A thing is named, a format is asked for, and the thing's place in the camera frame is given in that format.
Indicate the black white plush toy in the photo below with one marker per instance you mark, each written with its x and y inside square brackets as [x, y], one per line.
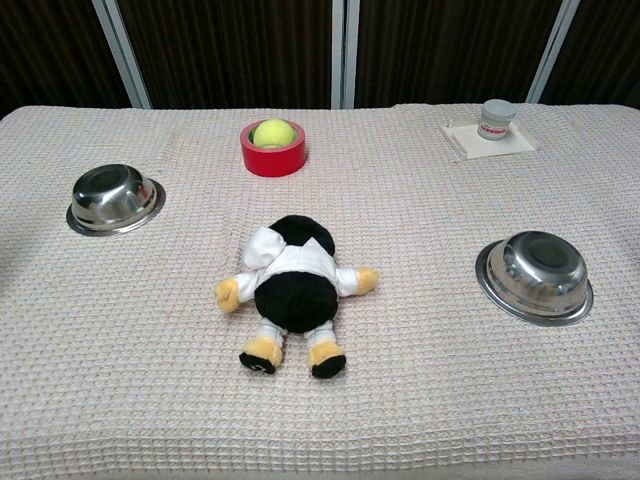
[295, 300]

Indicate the red tape roll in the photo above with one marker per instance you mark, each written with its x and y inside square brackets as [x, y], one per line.
[272, 162]

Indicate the yellow tennis ball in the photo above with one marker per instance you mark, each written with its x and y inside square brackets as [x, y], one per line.
[273, 132]

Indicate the beige waffle table cloth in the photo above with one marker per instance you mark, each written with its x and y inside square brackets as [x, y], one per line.
[425, 400]

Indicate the grey button on beige base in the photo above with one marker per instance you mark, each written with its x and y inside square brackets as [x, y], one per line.
[492, 148]

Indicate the dark brown curtain panel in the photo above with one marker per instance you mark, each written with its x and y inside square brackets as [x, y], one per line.
[225, 50]
[605, 50]
[45, 50]
[450, 50]

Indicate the white jar grey lid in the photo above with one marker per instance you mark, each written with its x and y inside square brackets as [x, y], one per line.
[496, 120]

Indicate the stainless steel bowl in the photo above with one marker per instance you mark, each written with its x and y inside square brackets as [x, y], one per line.
[110, 200]
[535, 282]

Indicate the grey partition post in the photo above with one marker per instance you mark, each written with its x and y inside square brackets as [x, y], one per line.
[344, 50]
[122, 55]
[552, 50]

